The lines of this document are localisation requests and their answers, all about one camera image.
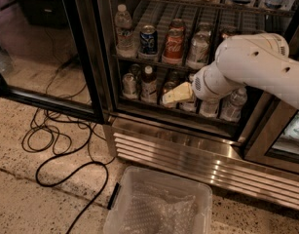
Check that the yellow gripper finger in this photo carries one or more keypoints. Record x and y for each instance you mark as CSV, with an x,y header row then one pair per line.
x,y
182,92

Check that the silver 7up can front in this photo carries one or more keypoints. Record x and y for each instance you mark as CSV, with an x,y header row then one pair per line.
x,y
198,51

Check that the silver 7up can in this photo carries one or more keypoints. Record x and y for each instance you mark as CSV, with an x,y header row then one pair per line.
x,y
198,51
204,29

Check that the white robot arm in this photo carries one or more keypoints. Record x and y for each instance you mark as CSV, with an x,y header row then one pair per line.
x,y
260,61

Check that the copper can bottom shelf front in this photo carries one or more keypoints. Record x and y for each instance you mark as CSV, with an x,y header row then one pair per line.
x,y
166,88

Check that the red coca-cola can front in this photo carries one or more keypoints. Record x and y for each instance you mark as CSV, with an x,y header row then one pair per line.
x,y
173,51

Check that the red coca-cola can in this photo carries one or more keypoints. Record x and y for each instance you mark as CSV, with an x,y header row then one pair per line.
x,y
173,51
178,24

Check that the silver can bottom shelf rear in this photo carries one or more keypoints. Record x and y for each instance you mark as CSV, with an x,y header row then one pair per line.
x,y
135,69

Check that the silver can shelf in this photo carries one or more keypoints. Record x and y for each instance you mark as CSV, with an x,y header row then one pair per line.
x,y
129,86
135,69

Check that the silver can bottom shelf front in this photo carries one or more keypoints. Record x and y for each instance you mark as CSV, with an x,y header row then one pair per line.
x,y
129,86

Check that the stainless steel fridge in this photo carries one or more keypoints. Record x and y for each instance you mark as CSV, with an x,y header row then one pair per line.
x,y
210,150

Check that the blue pepsi can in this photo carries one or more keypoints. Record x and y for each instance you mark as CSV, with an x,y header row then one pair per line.
x,y
148,37

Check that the silver 7up can rear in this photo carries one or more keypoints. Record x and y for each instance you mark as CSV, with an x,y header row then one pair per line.
x,y
204,29

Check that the red coca-cola can rear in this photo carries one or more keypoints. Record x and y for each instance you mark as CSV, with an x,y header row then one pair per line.
x,y
178,24

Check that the clear water bottle middle shelf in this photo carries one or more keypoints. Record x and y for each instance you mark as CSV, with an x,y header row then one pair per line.
x,y
124,32

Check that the gold soda can rear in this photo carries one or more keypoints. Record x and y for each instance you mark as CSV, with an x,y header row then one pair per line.
x,y
227,32

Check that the closed right glass fridge door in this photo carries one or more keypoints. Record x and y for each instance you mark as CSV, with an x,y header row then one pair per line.
x,y
269,145

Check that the glass fridge door open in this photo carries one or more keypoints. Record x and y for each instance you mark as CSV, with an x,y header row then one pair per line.
x,y
50,57

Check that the dark juice bottle right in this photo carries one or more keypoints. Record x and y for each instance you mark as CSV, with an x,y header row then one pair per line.
x,y
192,104

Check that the dark juice bottle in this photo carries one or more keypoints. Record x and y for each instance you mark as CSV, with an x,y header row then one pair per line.
x,y
192,104
149,85

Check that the dark juice bottle left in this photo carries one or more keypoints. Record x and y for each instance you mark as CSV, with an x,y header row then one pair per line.
x,y
149,85

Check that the clear water bottle bottom right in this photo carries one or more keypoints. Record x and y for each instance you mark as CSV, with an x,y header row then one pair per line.
x,y
232,105

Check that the clear plastic storage bin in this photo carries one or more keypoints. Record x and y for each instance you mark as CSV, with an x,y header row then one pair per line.
x,y
177,185

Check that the bubble wrap sheet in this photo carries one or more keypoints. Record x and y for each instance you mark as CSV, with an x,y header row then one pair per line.
x,y
158,211

